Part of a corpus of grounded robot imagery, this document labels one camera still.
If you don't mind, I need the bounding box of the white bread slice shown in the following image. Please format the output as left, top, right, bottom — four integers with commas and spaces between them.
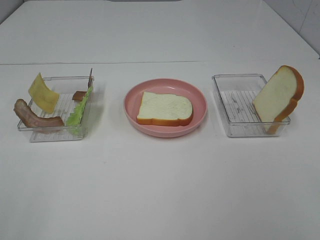
136, 91, 194, 127

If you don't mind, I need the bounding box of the green lettuce leaf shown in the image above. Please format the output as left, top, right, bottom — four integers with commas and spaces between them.
66, 86, 93, 135

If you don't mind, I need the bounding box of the yellow cheese slice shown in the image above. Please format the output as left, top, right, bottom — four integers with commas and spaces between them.
28, 72, 60, 114

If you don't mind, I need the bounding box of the bacon strip front curved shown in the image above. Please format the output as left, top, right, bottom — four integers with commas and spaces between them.
13, 98, 65, 134

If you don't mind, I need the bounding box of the pink round plate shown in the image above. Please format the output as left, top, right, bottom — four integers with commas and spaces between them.
123, 78, 208, 138

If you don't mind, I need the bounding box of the clear plastic bread tray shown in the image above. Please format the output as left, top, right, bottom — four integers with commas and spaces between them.
212, 73, 291, 138

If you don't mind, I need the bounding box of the clear plastic ingredient tray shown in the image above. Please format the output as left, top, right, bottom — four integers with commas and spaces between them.
17, 75, 94, 142

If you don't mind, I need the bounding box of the leaning bread slice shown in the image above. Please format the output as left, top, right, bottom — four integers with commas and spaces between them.
252, 65, 305, 135

